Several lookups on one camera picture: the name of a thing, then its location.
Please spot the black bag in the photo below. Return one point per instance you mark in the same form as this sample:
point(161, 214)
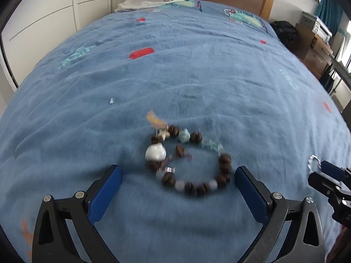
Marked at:
point(285, 34)

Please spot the white printer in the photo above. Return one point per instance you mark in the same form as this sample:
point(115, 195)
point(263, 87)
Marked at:
point(318, 27)

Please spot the white garment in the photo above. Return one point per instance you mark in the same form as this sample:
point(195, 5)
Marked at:
point(145, 1)

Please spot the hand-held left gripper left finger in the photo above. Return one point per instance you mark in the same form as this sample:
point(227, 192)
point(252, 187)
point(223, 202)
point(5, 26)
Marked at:
point(105, 194)

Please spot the blue printed blanket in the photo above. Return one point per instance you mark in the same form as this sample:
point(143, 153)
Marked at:
point(192, 74)

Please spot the dark blue hanging bag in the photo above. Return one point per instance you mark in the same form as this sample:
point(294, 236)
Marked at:
point(327, 80)

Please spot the white wardrobe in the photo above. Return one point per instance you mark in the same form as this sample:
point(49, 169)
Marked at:
point(54, 5)

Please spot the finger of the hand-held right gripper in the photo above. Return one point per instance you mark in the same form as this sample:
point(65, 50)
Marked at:
point(331, 169)
point(323, 182)

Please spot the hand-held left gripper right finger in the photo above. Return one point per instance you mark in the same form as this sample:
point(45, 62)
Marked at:
point(251, 194)

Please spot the teal curtain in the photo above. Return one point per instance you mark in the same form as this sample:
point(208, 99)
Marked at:
point(329, 11)

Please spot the wooden drawer cabinet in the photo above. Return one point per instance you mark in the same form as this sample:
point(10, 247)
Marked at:
point(315, 54)

